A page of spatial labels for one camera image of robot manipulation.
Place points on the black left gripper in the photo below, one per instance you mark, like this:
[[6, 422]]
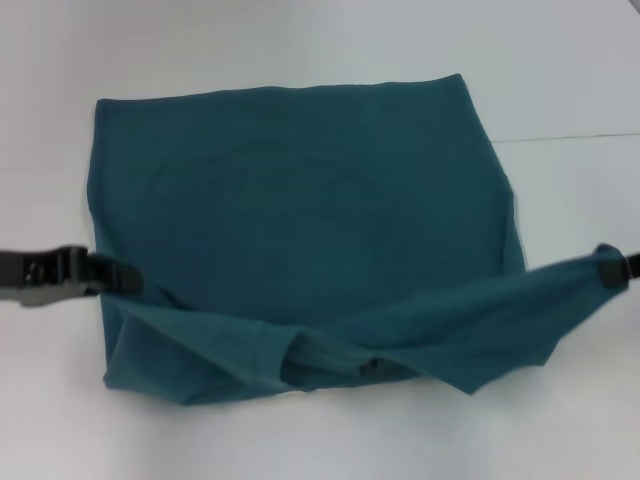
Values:
[[45, 275]]

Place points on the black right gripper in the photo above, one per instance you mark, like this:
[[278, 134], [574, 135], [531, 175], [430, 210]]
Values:
[[633, 265]]

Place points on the teal blue shirt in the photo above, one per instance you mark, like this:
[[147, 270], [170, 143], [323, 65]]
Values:
[[300, 200]]

